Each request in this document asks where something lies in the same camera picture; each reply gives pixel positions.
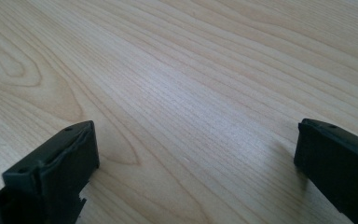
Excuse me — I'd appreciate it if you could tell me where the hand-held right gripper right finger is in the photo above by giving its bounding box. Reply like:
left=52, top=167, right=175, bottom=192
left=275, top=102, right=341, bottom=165
left=293, top=118, right=358, bottom=224

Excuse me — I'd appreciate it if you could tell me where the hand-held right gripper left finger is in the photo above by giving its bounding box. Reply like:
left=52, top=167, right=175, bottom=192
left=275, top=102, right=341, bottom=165
left=0, top=119, right=101, bottom=224

